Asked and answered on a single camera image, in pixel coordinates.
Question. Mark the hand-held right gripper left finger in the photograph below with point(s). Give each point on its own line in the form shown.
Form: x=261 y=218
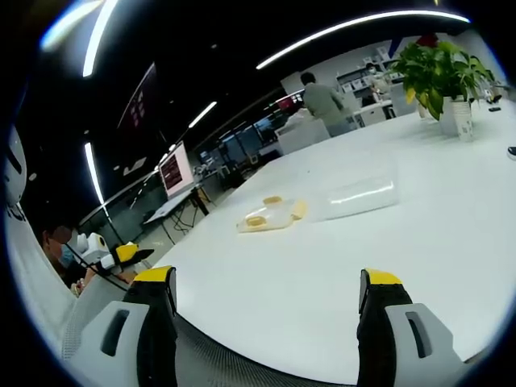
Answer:
x=121 y=346

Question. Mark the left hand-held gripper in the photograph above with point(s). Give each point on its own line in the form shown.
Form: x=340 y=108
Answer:
x=15 y=169

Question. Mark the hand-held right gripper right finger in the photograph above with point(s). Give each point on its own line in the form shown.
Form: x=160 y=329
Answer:
x=387 y=346

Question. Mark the yellow plastic buckle part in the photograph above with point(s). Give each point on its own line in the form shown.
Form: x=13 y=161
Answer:
x=272 y=200
x=255 y=221

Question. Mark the short ceiling light strip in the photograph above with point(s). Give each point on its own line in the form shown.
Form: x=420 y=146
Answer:
x=93 y=173
x=202 y=115

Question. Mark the folding table with black legs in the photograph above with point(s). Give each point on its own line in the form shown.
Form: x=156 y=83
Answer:
x=173 y=205

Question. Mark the long ceiling light strip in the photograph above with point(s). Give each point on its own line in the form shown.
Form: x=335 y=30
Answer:
x=354 y=34
x=96 y=40

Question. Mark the computer monitor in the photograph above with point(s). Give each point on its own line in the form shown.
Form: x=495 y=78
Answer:
x=176 y=169

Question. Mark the small clear plastic bag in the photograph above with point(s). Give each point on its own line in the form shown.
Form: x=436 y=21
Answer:
x=274 y=217

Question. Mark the white counter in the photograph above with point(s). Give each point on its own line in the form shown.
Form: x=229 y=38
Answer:
x=302 y=135

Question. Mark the small dark object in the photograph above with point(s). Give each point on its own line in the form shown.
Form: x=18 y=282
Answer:
x=512 y=153

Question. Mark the white plant pot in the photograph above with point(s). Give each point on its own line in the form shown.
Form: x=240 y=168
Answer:
x=459 y=119

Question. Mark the white shelf unit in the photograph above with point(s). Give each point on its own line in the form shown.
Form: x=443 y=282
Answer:
x=359 y=84

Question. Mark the green potted plant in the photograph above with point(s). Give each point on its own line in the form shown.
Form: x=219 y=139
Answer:
x=439 y=72

